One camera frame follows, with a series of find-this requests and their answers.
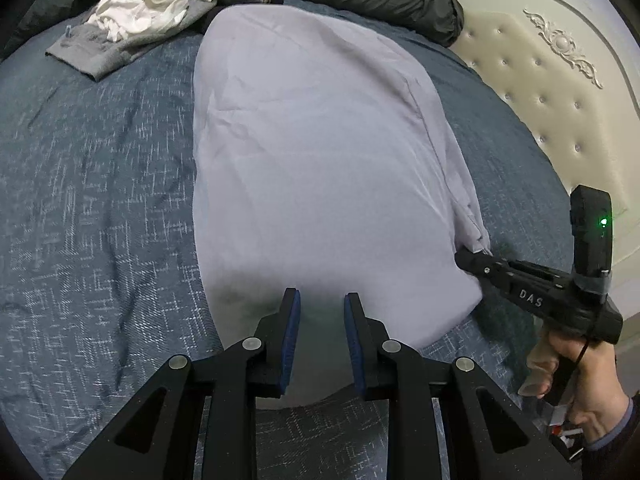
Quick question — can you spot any person's right hand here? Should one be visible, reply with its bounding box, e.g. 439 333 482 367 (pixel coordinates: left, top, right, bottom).
549 337 631 443

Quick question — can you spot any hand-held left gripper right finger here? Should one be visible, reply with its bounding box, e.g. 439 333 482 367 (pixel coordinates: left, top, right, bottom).
343 291 583 480

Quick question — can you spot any white garment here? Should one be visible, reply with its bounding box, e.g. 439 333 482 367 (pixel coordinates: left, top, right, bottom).
87 0 223 42

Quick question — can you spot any light grey zip jacket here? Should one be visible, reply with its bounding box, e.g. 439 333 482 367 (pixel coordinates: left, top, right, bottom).
191 4 488 408

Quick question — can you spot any black cable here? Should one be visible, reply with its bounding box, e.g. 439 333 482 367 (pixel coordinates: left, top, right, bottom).
570 340 593 376

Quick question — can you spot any cream tufted headboard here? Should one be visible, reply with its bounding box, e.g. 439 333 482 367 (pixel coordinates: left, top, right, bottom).
432 0 640 321

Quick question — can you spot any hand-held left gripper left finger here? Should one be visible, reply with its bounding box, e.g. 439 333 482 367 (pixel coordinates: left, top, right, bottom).
65 287 302 480

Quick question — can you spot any person's right forearm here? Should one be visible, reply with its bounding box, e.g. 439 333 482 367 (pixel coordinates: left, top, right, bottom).
582 395 640 461

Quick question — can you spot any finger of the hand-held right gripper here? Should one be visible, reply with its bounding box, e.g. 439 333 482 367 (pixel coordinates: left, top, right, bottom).
454 248 511 286

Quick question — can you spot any bed with blue sheet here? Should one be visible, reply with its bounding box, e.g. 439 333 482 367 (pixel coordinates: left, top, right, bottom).
0 0 581 480

